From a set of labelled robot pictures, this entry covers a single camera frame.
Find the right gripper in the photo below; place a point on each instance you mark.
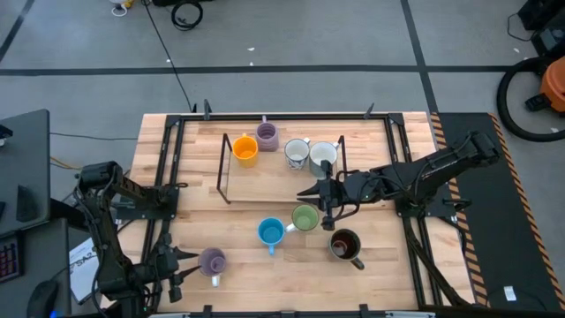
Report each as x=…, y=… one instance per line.
x=348, y=190

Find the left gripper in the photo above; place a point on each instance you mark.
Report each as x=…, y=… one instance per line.
x=164, y=267

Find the purple and white ribbed mug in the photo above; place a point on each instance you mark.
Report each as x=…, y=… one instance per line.
x=207, y=260

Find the green and white mug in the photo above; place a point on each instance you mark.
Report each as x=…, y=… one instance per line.
x=306, y=218

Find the white mug blue pattern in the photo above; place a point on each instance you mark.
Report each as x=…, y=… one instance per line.
x=296, y=152

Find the dark speckled brown mug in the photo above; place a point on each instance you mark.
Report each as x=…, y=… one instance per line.
x=342, y=247

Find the lavender ribbed mug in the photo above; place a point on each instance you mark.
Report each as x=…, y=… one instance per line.
x=267, y=137

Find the orange mug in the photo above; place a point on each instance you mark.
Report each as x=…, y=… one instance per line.
x=245, y=152

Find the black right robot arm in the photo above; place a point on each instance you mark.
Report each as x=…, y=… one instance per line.
x=432, y=165

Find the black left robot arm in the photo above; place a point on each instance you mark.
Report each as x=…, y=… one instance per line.
x=106, y=247

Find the white booklet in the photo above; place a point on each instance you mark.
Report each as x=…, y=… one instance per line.
x=81, y=274

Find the black computer mouse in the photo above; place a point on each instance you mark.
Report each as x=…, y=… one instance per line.
x=42, y=300

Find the black keyboard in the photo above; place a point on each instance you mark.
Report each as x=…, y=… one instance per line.
x=9, y=260

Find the black mat hazard stripes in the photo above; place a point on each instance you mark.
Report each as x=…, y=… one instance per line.
x=494, y=247

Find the dark grey desk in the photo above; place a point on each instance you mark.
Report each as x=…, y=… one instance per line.
x=26, y=168

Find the orange vacuum cleaner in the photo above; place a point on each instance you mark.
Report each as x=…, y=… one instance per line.
x=501, y=106

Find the white label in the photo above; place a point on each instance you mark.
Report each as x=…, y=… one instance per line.
x=510, y=293

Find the orange and black shop vacuum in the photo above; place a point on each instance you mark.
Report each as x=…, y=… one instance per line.
x=556, y=84

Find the black equipment case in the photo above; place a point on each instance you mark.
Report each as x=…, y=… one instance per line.
x=549, y=42
x=543, y=13

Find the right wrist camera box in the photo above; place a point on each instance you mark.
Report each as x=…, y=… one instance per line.
x=329, y=223

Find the wooden shelf black metal frame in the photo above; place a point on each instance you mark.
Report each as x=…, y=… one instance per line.
x=273, y=185

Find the black metal rig frame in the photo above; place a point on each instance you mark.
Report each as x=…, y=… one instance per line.
x=353, y=116

